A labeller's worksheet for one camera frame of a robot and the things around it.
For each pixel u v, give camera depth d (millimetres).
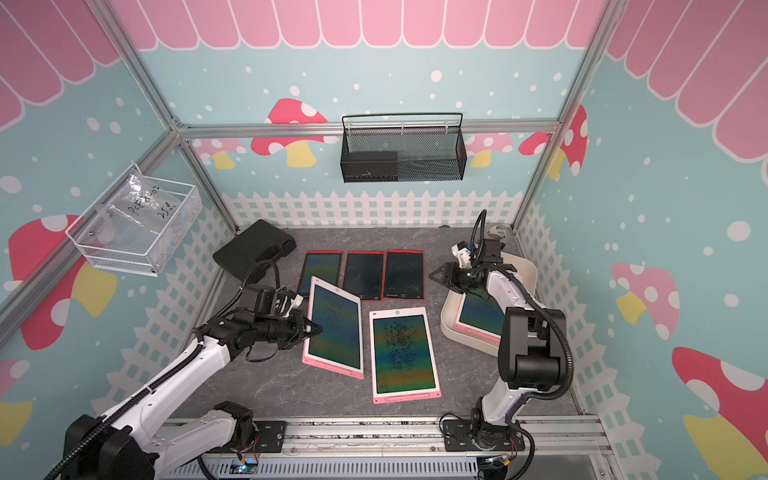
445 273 828
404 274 1057
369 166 867
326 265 1103
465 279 793
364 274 1066
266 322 670
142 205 721
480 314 978
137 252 630
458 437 741
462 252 858
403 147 945
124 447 384
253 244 1091
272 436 745
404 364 856
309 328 765
